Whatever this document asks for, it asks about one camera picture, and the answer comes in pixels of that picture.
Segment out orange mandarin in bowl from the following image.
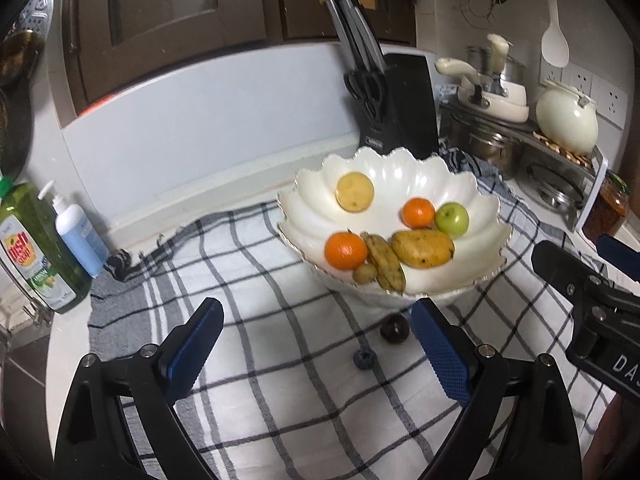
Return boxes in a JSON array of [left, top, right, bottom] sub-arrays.
[[400, 197, 436, 230]]

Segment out small brown kiwi fruit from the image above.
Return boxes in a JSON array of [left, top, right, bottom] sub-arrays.
[[352, 262, 378, 285]]

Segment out blue pump lotion bottle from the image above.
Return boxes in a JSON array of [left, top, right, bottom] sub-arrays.
[[38, 180, 110, 278]]

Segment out blueberry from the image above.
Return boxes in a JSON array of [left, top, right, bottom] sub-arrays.
[[352, 347, 378, 370]]

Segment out cream pot lid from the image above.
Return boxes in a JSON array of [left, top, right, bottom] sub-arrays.
[[535, 79, 599, 155]]

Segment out green dish soap bottle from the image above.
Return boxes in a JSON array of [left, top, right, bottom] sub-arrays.
[[1, 176, 92, 313]]

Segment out brown spotted banana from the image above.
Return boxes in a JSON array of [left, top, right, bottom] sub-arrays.
[[360, 232, 406, 294]]

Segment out white scalloped fruit bowl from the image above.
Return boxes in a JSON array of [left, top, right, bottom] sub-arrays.
[[278, 148, 512, 310]]

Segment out person's right hand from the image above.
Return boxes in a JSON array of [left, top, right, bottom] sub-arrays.
[[582, 394, 640, 480]]

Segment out yellow mango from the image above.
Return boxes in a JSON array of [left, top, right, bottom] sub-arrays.
[[390, 229, 454, 269]]

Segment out metal dish rack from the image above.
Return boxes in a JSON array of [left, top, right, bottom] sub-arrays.
[[440, 96, 608, 232]]

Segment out orange mandarin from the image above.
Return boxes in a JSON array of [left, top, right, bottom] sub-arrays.
[[324, 231, 369, 271], [400, 197, 436, 230]]

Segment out dark purple plum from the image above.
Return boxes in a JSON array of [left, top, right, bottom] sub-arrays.
[[380, 313, 410, 344]]

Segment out black knife block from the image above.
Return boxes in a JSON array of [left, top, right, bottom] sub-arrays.
[[326, 0, 439, 159]]

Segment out wall power socket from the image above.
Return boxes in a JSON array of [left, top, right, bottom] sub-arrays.
[[539, 58, 629, 130]]

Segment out steel pot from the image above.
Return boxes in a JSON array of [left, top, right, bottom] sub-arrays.
[[449, 113, 523, 180]]

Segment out green apple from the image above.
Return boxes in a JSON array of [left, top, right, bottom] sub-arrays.
[[435, 202, 470, 238]]

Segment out checkered kitchen towel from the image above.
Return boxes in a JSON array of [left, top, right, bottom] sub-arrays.
[[88, 150, 614, 479]]

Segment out black scissors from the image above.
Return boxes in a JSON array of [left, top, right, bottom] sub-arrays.
[[344, 70, 386, 124]]

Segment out white spatula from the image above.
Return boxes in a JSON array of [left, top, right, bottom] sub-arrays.
[[540, 0, 570, 68]]

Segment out cream saucepan with handle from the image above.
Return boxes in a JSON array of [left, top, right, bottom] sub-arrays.
[[435, 34, 529, 124]]

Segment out yellow lemon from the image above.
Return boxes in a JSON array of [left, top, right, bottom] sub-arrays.
[[335, 171, 374, 212]]

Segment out glass jar with preserves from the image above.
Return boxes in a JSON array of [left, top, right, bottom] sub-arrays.
[[582, 170, 630, 245]]

